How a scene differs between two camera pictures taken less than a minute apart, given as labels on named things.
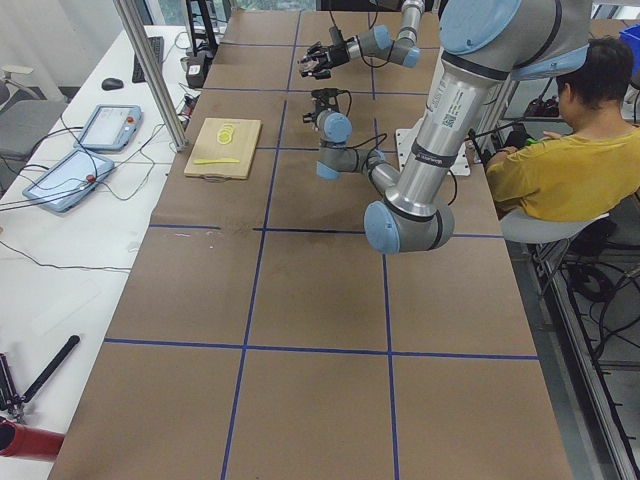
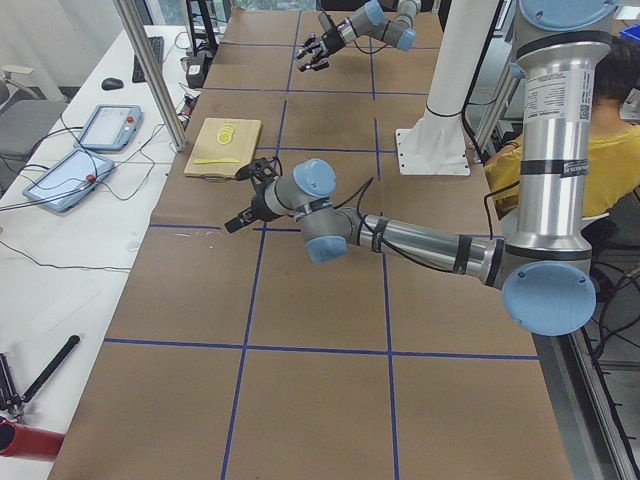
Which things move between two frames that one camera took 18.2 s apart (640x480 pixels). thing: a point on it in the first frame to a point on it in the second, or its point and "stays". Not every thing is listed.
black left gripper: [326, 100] to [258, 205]
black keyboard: [158, 46] stays
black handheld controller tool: [9, 399] stays
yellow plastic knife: [216, 161] stays
